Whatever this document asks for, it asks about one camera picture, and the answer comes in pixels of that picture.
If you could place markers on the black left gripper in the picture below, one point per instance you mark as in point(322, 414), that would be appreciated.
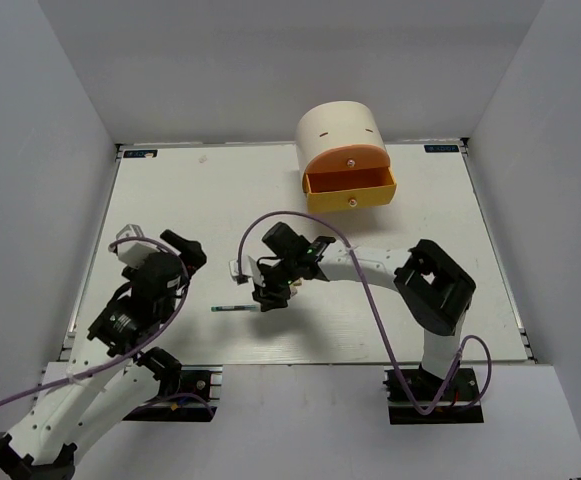
point(192, 251)

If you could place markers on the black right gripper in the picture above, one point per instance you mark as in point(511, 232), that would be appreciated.
point(263, 294)

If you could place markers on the green gel pen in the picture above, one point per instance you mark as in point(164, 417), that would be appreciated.
point(234, 308)

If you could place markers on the yellow drawer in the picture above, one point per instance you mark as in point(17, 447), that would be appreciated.
point(351, 189)

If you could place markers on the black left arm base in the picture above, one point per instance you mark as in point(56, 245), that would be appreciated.
point(195, 399)

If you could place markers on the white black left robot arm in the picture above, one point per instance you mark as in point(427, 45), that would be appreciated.
point(116, 368)

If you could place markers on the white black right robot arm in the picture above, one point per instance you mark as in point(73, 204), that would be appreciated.
point(436, 290)

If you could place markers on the blue left corner label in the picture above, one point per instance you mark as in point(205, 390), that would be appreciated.
point(141, 153)

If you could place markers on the blue corner label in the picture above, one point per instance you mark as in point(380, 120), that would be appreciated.
point(441, 148)
point(141, 153)

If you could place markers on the cream round drawer cabinet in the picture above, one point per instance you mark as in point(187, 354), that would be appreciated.
point(335, 124)

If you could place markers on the blue right corner label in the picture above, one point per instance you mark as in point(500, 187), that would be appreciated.
point(441, 148)

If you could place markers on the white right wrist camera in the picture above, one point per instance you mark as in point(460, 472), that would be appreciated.
point(246, 270)

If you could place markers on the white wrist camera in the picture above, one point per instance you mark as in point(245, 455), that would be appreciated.
point(246, 270)
point(132, 253)

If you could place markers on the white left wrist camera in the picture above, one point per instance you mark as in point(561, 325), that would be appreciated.
point(132, 253)

